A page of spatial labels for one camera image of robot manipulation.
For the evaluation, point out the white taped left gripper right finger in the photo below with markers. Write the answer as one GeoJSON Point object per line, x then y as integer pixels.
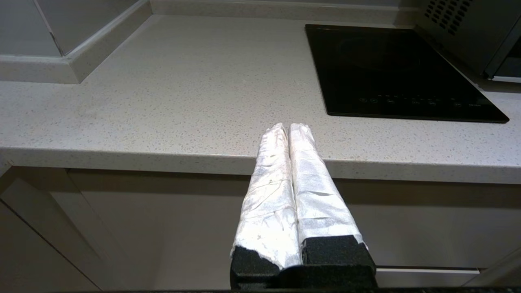
{"type": "Point", "coordinates": [321, 203]}

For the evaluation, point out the black glass induction cooktop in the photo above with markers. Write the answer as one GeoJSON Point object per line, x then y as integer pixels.
{"type": "Point", "coordinates": [386, 73]}

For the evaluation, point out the silver microwave oven body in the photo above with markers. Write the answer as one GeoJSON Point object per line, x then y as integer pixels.
{"type": "Point", "coordinates": [468, 32]}

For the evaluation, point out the beige cabinet front panel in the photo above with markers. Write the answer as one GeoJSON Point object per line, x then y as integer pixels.
{"type": "Point", "coordinates": [183, 219]}
{"type": "Point", "coordinates": [36, 244]}
{"type": "Point", "coordinates": [427, 278]}

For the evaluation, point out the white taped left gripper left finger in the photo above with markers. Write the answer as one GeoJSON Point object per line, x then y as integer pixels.
{"type": "Point", "coordinates": [268, 203]}

